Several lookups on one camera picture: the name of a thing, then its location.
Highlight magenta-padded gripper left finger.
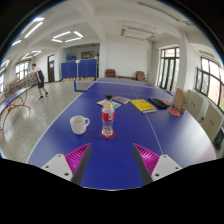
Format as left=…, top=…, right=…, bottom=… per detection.
left=40, top=142, right=93, bottom=186

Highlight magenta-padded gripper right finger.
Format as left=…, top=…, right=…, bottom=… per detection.
left=131, top=143, right=184, bottom=186

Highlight clear red-labelled drink bottle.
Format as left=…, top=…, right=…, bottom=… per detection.
left=100, top=94, right=116, bottom=138

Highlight white mug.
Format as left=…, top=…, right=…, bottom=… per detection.
left=69, top=115, right=91, bottom=136

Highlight black flat case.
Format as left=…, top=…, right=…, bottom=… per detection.
left=148, top=97, right=170, bottom=110

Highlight thin yellow and blue book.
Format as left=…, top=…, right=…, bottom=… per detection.
left=96, top=98, right=122, bottom=110

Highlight grey patterned book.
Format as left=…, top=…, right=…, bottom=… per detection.
left=111, top=95, right=132, bottom=105

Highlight brown cardboard box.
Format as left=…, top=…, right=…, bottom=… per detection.
left=172, top=87, right=188, bottom=114

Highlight white cabinet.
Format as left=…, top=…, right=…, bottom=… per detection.
left=185, top=89, right=208, bottom=122
left=199, top=103, right=224, bottom=143

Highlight black floor appliance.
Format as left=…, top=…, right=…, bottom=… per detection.
left=213, top=128, right=224, bottom=151

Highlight brown armchair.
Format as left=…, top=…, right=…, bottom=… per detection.
left=104, top=68, right=117, bottom=79
left=135, top=70, right=149, bottom=83

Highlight person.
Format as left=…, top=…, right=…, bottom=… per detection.
left=31, top=63, right=50, bottom=100

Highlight blue table with red legs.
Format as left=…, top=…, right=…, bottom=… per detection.
left=0, top=84, right=38, bottom=144

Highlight blue partition boards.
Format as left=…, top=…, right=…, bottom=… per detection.
left=60, top=58, right=98, bottom=80

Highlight dark-framed tall window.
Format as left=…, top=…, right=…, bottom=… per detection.
left=157, top=47, right=180, bottom=92

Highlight dark door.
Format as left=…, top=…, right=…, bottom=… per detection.
left=47, top=54, right=56, bottom=83

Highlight colourful display rack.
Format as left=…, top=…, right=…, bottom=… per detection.
left=0, top=71, right=38, bottom=101

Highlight dark-framed wide window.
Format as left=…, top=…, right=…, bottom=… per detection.
left=194, top=56, right=224, bottom=113

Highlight ceiling lights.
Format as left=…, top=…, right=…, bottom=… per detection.
left=0, top=17, right=84, bottom=69

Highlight white ceiling air conditioner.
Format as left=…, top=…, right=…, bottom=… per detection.
left=119, top=25, right=159, bottom=42

